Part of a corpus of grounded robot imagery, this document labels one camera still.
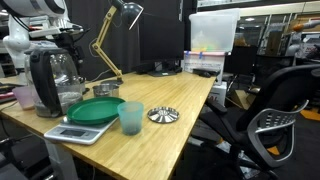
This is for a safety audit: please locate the wooden desk lamp black shade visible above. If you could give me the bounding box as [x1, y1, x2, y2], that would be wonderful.
[91, 0, 145, 85]

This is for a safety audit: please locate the white carton with red print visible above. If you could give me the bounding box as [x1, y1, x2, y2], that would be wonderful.
[208, 81, 228, 107]

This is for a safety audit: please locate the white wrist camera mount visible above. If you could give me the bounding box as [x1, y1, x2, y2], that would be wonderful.
[28, 27, 63, 38]

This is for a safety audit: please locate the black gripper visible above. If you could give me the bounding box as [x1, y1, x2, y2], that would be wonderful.
[53, 32, 85, 66]

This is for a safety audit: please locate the white kitchen scale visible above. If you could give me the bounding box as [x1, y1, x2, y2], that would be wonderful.
[43, 116, 119, 146]

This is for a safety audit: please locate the gray pot with black handle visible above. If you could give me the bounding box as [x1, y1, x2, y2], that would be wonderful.
[56, 77, 87, 105]

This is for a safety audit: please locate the small stainless steel pot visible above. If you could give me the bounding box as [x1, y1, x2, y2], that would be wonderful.
[92, 82, 120, 99]

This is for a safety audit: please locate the black office chair gray back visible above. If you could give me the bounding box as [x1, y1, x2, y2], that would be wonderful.
[199, 64, 320, 180]

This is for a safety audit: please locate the ribbed stainless steel dish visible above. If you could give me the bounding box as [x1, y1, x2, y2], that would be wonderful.
[147, 106, 180, 124]

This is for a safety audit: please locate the pink plastic cup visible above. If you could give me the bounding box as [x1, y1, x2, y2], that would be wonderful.
[12, 85, 35, 111]

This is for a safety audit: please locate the black computer monitor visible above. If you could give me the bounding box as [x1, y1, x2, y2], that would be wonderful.
[138, 13, 186, 78]

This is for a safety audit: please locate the teal plastic cup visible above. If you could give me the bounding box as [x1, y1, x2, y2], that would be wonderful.
[116, 101, 145, 136]

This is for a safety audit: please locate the green plastic plate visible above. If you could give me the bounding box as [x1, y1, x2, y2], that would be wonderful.
[66, 96, 127, 126]

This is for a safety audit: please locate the clear plastic storage bin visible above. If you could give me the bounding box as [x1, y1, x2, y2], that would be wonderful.
[188, 8, 241, 54]

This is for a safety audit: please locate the white box with blue tape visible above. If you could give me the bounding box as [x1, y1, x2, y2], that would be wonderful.
[183, 50, 227, 84]

